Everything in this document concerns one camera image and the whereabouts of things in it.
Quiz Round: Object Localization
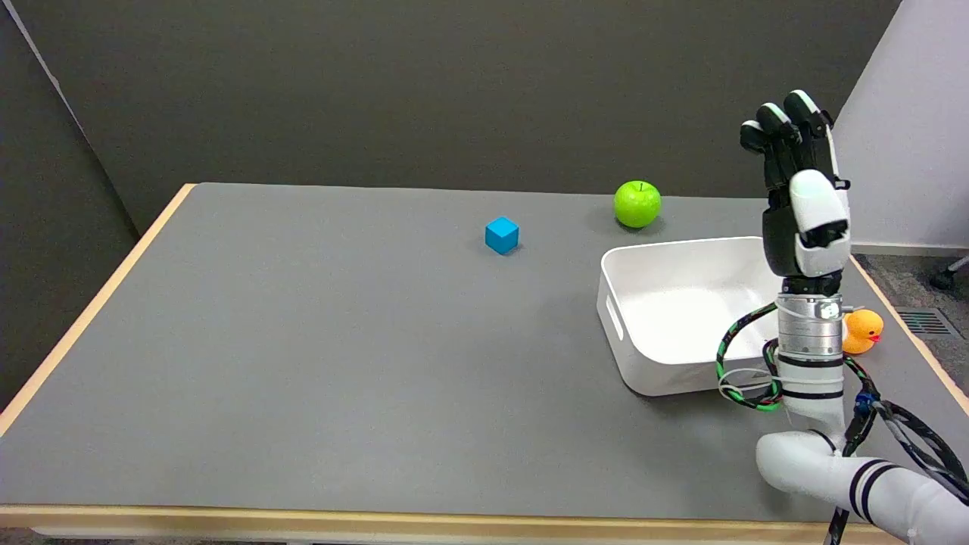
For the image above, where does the black cable with blue connector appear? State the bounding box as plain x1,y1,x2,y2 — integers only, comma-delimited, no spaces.
824,356,969,545

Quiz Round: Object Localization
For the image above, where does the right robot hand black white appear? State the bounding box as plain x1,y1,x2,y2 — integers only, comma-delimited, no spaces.
740,90,852,297

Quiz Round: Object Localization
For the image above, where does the blue cube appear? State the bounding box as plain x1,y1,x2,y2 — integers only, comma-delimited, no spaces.
485,216,520,255

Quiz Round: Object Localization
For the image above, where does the green apple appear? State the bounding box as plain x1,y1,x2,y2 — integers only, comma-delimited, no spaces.
613,180,662,229

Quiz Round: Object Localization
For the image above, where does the black chair caster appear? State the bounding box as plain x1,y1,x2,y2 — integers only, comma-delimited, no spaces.
930,256,969,293

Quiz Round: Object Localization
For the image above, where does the black floor vent grille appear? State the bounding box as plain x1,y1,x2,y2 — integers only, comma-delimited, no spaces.
896,307,956,337

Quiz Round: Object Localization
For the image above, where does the white plastic bin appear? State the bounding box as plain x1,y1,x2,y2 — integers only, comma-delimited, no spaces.
597,236,790,397

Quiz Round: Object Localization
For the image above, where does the black green braided cable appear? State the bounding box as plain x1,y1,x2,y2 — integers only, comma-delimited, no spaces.
715,301,785,412

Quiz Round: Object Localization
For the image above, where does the yellow rubber duck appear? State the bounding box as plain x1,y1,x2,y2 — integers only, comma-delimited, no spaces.
842,309,885,356

